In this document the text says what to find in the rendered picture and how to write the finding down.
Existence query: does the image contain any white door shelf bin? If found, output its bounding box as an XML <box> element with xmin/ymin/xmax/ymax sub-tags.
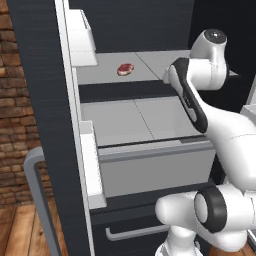
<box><xmin>79</xmin><ymin>120</ymin><xmax>108</xmax><ymax>210</ymax></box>
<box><xmin>65</xmin><ymin>8</ymin><xmax>99</xmax><ymax>68</ymax></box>

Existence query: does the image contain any red raw steak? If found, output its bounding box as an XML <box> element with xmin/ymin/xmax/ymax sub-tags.
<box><xmin>116</xmin><ymin>63</ymin><xmax>135</xmax><ymax>77</ymax></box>

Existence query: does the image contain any grey fridge shelf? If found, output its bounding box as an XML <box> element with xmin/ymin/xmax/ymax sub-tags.
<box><xmin>79</xmin><ymin>95</ymin><xmax>209</xmax><ymax>148</ymax></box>
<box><xmin>73</xmin><ymin>49</ymin><xmax>240</xmax><ymax>86</ymax></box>

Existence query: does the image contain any dark grey fridge door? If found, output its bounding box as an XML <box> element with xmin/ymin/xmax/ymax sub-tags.
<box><xmin>5</xmin><ymin>0</ymin><xmax>96</xmax><ymax>256</ymax></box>

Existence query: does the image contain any grey fridge door handle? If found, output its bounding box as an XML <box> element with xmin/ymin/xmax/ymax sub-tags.
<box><xmin>23</xmin><ymin>146</ymin><xmax>62</xmax><ymax>256</ymax></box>

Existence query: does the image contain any dark freezer drawer front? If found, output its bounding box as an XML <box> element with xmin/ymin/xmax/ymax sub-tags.
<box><xmin>89</xmin><ymin>181</ymin><xmax>228</xmax><ymax>256</ymax></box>

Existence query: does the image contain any grey freezer drawer handle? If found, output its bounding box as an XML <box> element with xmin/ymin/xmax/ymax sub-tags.
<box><xmin>105</xmin><ymin>224</ymin><xmax>170</xmax><ymax>242</ymax></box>

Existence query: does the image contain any grey fridge crisper drawer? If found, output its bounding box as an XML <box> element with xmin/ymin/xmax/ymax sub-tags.
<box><xmin>96</xmin><ymin>138</ymin><xmax>217</xmax><ymax>198</ymax></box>

